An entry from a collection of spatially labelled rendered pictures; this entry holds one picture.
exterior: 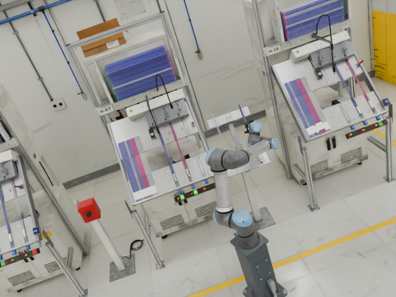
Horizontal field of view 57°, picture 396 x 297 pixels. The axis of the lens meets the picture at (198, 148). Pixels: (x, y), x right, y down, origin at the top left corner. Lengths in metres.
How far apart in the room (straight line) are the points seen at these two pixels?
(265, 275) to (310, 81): 1.59
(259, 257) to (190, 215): 1.10
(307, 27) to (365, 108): 0.79
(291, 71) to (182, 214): 1.58
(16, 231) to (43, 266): 0.64
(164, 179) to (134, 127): 0.50
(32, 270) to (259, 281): 2.09
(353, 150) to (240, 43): 1.89
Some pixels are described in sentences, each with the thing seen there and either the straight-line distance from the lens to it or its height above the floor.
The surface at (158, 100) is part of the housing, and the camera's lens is 2.96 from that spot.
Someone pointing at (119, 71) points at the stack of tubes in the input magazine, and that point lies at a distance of 2.88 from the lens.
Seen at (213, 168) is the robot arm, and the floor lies 1.09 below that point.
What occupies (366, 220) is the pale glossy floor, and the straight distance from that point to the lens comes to 3.28.
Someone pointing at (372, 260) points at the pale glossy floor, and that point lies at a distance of 3.01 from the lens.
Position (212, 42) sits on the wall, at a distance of 4.50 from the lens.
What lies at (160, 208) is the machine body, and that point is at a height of 0.36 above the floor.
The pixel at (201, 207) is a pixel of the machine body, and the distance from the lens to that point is 3.37.
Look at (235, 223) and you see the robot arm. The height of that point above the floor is 0.76.
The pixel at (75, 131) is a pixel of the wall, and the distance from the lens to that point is 4.73.
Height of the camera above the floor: 2.30
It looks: 29 degrees down
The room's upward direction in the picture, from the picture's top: 19 degrees counter-clockwise
